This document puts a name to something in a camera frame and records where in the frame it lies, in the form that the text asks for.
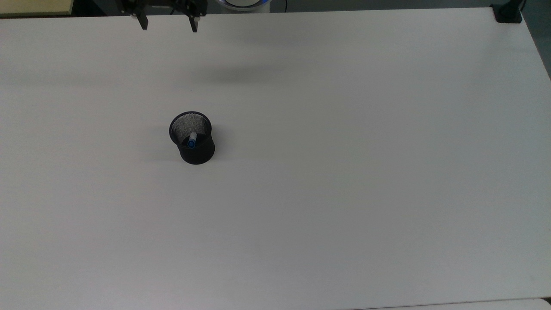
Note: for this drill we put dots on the black table clamp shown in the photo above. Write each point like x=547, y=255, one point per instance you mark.
x=508, y=15

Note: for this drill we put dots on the black mesh pen cup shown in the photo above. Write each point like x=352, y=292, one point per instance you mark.
x=198, y=155

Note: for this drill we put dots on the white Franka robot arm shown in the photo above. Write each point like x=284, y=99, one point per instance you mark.
x=245, y=5

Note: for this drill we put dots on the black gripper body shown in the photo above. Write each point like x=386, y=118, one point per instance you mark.
x=163, y=2

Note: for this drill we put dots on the beige wooden board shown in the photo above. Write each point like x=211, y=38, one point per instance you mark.
x=34, y=6

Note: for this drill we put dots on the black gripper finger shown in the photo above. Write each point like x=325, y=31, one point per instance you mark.
x=143, y=20
x=193, y=21

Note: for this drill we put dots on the blue and white marker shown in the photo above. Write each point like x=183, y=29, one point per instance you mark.
x=192, y=142

